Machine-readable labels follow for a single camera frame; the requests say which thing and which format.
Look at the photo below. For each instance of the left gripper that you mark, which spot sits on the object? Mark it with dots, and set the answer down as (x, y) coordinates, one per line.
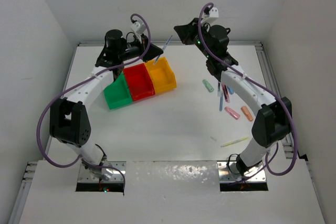
(142, 41)

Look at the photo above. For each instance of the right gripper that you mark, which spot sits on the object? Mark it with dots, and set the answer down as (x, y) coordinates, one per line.
(186, 31)

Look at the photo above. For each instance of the blue thin pen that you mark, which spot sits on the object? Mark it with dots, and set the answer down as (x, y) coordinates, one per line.
(163, 49)

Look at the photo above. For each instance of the yellow highlighter pen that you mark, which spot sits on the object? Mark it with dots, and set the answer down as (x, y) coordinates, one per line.
(234, 142)

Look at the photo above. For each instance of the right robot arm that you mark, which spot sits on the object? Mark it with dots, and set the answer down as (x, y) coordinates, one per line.
(273, 120)

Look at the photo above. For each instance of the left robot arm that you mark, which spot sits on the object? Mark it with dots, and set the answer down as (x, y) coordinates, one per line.
(69, 122)

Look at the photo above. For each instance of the red plastic bin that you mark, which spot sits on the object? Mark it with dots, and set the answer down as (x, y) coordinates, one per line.
(139, 82)

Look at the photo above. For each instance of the green plastic bin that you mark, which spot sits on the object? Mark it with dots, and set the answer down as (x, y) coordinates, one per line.
(117, 94)

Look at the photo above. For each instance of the green correction tape case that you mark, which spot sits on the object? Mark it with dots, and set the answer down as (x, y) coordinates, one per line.
(207, 85)

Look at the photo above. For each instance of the pink packaged pen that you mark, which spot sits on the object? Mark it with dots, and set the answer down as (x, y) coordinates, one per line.
(226, 94)

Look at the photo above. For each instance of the yellow plastic bin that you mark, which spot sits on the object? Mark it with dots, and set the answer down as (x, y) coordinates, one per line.
(161, 74)

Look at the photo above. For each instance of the blue correction tape case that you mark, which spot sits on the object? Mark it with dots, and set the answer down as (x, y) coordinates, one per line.
(230, 90)

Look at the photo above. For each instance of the blue marker pen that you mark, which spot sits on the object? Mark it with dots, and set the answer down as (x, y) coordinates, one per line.
(221, 103)

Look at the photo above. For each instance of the pink correction tape case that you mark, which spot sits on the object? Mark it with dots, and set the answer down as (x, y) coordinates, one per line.
(232, 113)

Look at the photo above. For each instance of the orange correction tape case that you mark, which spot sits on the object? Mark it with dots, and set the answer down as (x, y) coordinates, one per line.
(247, 113)

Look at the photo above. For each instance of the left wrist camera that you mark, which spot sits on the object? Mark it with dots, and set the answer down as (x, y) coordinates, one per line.
(138, 27)

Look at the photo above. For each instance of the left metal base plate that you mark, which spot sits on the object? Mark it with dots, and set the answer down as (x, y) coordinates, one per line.
(113, 174)

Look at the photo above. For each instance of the metal base plate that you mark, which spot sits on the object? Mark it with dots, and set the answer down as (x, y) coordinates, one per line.
(255, 174)
(113, 174)

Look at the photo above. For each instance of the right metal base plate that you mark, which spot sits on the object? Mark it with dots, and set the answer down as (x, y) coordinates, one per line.
(255, 174)

